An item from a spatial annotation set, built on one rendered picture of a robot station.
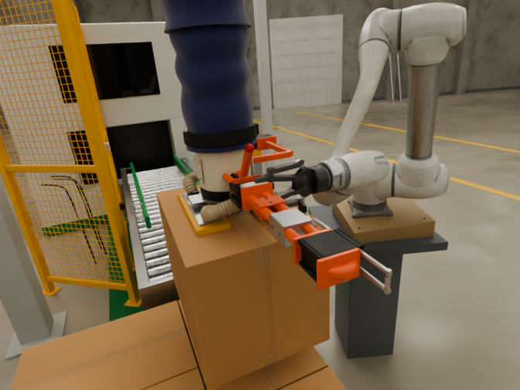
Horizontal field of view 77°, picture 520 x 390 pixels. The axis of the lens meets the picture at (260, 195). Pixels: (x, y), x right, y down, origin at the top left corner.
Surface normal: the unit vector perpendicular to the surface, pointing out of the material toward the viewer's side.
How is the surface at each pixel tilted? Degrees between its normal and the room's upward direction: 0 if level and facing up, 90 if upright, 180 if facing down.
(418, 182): 102
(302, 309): 89
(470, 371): 0
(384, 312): 90
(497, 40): 90
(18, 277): 90
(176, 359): 0
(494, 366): 0
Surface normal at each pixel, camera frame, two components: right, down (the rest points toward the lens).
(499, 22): 0.06, 0.36
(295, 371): -0.07, -0.93
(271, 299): 0.39, 0.30
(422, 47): -0.37, 0.67
